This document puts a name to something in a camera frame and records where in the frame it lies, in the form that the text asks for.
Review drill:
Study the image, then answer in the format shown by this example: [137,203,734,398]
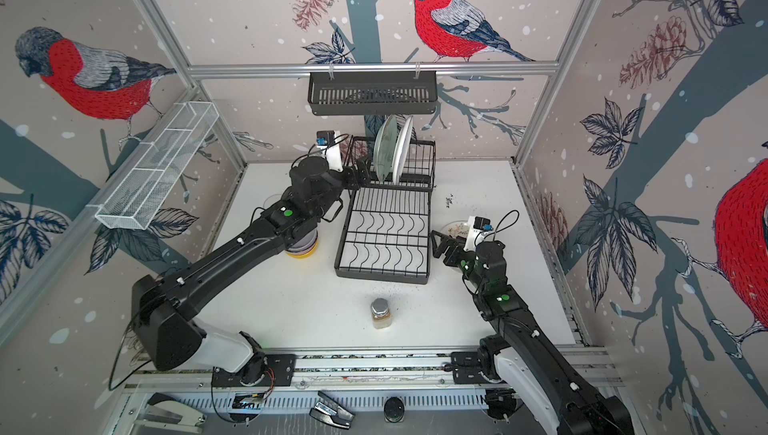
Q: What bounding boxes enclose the pale green plate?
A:
[373,116,398,183]

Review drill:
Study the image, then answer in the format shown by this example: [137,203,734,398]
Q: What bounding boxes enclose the white plate blue rim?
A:
[392,117,413,185]

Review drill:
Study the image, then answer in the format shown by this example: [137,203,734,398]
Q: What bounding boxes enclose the lilac bowl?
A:
[286,230,318,252]

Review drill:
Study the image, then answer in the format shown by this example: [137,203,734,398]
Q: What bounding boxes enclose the yellow bowl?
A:
[286,245,318,259]

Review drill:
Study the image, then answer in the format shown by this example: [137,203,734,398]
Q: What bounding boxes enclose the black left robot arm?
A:
[129,156,371,386]

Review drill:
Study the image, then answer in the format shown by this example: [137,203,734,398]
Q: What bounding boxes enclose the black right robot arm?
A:
[430,230,634,434]

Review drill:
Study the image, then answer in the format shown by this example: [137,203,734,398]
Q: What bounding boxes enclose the black two-tier dish rack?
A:
[334,136,436,285]

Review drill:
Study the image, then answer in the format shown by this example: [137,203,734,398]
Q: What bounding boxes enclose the spice jar silver lid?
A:
[370,298,392,329]

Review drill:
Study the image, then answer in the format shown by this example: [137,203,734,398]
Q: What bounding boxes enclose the round black cap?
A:
[383,397,405,423]

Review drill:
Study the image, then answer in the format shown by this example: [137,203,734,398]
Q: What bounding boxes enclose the black stapler centre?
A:
[309,391,355,430]

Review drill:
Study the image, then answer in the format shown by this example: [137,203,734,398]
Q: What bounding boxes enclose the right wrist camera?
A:
[464,216,493,251]

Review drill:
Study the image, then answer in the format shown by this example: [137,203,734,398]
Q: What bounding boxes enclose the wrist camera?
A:
[464,216,493,251]
[316,130,343,172]

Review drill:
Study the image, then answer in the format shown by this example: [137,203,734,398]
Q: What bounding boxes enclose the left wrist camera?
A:
[316,130,343,172]

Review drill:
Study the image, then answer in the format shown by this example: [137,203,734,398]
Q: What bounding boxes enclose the black hanging wall basket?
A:
[307,71,439,116]

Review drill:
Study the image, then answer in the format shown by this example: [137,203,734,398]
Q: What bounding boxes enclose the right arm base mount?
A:
[443,351,503,385]

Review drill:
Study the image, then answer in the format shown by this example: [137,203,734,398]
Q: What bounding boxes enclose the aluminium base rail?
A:
[122,347,619,391]

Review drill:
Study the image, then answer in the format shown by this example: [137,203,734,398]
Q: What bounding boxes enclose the white wire mesh shelf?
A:
[95,101,219,230]

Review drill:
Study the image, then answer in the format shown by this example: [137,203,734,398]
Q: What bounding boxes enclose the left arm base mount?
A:
[211,354,297,388]

